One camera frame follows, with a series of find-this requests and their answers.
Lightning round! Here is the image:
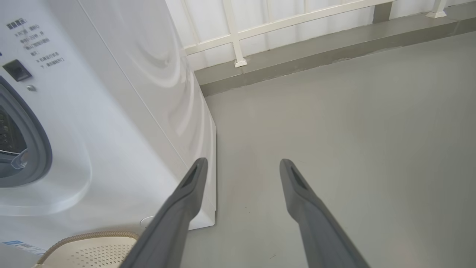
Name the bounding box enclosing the stainless steel washer drum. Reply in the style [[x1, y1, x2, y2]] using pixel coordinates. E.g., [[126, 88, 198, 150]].
[[0, 105, 28, 154]]

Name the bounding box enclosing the black door lock socket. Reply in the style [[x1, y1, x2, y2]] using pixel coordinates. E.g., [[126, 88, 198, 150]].
[[3, 59, 33, 82]]

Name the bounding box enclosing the grey rubber door gasket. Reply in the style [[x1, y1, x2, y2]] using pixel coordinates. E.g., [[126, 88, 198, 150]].
[[0, 76, 53, 188]]

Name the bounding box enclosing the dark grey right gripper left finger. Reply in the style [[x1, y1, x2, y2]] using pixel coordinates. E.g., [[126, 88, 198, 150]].
[[119, 157, 209, 268]]

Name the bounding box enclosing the white railing fence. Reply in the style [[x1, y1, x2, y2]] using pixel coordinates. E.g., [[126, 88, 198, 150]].
[[180, 0, 448, 68]]

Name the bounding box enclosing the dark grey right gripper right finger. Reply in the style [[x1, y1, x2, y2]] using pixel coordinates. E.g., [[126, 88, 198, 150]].
[[279, 159, 371, 268]]

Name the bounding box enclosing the cream perforated laundry basket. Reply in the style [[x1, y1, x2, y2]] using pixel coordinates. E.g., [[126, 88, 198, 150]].
[[31, 231, 141, 268]]

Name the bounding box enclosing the blue energy label sticker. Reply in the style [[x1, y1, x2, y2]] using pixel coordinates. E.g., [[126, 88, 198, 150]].
[[2, 240, 46, 256]]

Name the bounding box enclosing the white front-load washing machine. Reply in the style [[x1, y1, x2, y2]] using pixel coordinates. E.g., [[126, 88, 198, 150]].
[[0, 0, 217, 257]]

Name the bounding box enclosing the printed warning text label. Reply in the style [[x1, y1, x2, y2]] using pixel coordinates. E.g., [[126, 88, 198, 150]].
[[5, 17, 67, 68]]

